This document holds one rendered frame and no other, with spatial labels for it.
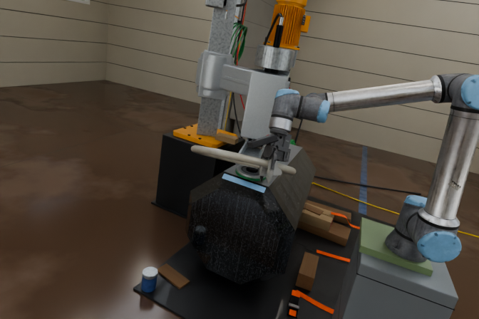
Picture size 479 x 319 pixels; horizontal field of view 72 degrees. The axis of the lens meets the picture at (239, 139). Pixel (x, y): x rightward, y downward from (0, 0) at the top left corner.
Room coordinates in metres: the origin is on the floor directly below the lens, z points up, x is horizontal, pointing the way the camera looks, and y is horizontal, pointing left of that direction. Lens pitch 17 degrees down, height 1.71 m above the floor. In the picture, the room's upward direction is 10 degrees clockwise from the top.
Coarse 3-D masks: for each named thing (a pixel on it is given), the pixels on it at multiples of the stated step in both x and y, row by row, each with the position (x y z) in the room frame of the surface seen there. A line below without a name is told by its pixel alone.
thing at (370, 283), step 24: (360, 264) 1.28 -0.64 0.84; (384, 264) 1.30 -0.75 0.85; (432, 264) 1.37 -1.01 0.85; (360, 288) 1.27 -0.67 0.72; (384, 288) 1.24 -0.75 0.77; (408, 288) 1.21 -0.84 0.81; (432, 288) 1.19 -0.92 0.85; (336, 312) 1.51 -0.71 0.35; (360, 312) 1.26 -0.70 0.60; (384, 312) 1.23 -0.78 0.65; (408, 312) 1.20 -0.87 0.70; (432, 312) 1.17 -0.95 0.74
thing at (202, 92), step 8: (200, 56) 3.04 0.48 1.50; (208, 56) 2.94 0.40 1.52; (216, 56) 2.93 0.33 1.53; (224, 56) 2.96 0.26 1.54; (200, 80) 2.94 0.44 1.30; (200, 88) 2.94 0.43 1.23; (208, 88) 2.95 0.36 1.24; (200, 96) 2.94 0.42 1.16; (208, 96) 2.95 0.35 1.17; (216, 96) 2.94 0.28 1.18; (224, 96) 2.97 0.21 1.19
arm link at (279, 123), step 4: (272, 120) 1.26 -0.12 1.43; (276, 120) 1.25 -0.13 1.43; (280, 120) 1.25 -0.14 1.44; (284, 120) 1.25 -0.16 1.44; (288, 120) 1.25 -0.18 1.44; (272, 124) 1.25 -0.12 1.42; (276, 124) 1.25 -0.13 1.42; (280, 124) 1.24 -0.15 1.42; (284, 124) 1.24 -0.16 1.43; (288, 124) 1.25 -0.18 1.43; (272, 128) 1.26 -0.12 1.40; (276, 128) 1.25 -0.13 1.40; (280, 128) 1.24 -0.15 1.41; (284, 128) 1.24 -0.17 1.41; (288, 128) 1.25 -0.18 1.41
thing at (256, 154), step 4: (248, 140) 1.96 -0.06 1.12; (244, 144) 1.86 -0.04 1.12; (244, 148) 1.84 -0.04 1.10; (248, 148) 1.93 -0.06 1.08; (252, 148) 1.94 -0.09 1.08; (256, 148) 1.96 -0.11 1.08; (240, 152) 1.68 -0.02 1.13; (244, 152) 1.83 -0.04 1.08; (248, 152) 1.84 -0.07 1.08; (252, 152) 1.86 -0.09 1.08; (256, 152) 1.87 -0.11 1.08; (260, 152) 1.74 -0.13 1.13; (252, 156) 1.79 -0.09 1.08; (256, 156) 1.80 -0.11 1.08; (260, 156) 1.68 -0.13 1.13; (240, 164) 1.62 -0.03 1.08; (256, 168) 1.61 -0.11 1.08
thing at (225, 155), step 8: (200, 152) 1.27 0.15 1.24; (208, 152) 1.23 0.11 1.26; (216, 152) 1.21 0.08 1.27; (224, 152) 1.20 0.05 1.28; (232, 152) 1.20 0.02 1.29; (232, 160) 1.61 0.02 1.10; (240, 160) 1.19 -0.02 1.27; (248, 160) 1.18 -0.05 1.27; (256, 160) 1.19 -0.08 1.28; (264, 160) 1.20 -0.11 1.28; (280, 168) 1.23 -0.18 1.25; (288, 168) 1.26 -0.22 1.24
